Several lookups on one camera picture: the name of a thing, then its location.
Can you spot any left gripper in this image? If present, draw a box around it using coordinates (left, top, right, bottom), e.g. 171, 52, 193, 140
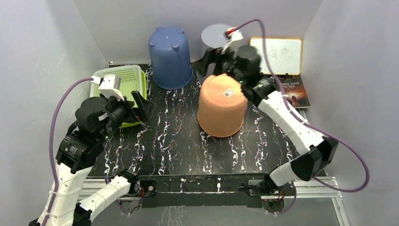
97, 90, 156, 142

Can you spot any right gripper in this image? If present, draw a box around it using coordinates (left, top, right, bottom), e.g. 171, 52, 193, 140
192, 43, 245, 86

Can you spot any grey plastic bucket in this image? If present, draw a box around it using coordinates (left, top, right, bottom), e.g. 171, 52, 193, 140
194, 23, 234, 83

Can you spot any green plastic basket tray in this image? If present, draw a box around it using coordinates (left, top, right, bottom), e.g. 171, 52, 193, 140
120, 69, 148, 129

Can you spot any white perforated plastic basket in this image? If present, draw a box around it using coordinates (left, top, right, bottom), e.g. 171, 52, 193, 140
93, 65, 147, 101

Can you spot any blue plastic bucket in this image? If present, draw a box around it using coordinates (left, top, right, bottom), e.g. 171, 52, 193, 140
148, 26, 193, 90

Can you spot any orange plastic bucket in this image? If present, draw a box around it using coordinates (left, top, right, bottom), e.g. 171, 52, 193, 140
197, 74, 248, 137

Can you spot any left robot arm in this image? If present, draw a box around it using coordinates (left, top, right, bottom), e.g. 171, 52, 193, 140
31, 91, 155, 226

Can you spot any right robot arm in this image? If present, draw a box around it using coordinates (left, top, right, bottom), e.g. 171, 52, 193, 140
192, 45, 338, 196

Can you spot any small whiteboard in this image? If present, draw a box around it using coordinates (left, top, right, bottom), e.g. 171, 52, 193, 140
249, 37, 303, 75

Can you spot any dark book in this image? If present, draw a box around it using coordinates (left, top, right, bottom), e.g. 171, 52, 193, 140
278, 75, 310, 109

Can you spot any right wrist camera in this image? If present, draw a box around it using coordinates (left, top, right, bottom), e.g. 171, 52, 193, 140
221, 27, 243, 54

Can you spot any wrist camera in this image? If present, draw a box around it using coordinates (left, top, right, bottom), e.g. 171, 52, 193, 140
91, 74, 124, 101
221, 27, 243, 54

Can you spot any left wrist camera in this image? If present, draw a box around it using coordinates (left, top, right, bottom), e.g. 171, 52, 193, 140
91, 74, 124, 101

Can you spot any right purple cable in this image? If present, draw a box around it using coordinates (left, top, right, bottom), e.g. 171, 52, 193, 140
226, 18, 370, 215

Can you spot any aluminium frame rail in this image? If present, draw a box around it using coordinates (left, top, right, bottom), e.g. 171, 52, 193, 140
55, 107, 351, 226

